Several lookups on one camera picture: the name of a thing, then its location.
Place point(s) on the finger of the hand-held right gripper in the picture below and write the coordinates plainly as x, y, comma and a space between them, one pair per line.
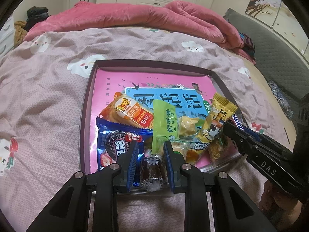
256, 135
237, 137

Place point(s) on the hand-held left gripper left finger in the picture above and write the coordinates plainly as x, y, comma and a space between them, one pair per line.
131, 166

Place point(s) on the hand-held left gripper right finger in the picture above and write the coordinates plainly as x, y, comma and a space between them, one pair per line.
169, 166

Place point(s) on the brown chocolate bar packet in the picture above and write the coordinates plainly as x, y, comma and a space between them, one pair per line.
237, 122

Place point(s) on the dark brown candy packet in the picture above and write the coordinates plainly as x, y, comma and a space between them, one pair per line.
151, 171

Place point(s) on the clear rice crisp packet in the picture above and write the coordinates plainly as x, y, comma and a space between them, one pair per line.
218, 149
193, 153

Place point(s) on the yellow cartoon snack packet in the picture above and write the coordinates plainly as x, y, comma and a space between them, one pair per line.
214, 120

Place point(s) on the blue cookie packet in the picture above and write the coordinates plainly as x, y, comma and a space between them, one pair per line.
113, 142

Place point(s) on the green milk candy packet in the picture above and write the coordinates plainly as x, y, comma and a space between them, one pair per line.
164, 123

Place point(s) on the orange rice cracker packet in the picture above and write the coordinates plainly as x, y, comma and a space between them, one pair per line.
130, 112

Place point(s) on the dark grey cardboard box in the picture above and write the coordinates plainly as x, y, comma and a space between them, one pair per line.
83, 125

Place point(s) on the person's right hand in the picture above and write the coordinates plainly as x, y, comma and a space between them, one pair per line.
277, 203

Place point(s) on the blue patterned cloth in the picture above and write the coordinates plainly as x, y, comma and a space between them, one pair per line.
280, 96

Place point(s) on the beige bed sheet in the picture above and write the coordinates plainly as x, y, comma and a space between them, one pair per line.
257, 75

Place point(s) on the grey padded headboard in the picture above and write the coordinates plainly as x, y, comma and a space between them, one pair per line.
277, 53

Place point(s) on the pink book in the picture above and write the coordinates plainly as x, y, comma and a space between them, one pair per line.
108, 84

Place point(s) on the striped dark clothes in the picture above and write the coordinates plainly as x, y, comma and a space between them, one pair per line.
248, 46

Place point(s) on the printed pink bedsheet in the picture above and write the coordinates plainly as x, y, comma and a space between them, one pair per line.
48, 101

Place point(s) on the pink quilt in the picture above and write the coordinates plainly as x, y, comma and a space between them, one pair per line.
120, 14

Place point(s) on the yellow knitted blanket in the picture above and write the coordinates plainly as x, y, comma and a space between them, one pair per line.
19, 31

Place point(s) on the pile of dark clothes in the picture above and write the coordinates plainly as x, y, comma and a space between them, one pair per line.
36, 14

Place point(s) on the white drawer cabinet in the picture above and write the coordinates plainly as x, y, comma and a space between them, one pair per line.
4, 36

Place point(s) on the blossom wall painting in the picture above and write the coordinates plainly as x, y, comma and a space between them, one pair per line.
260, 2

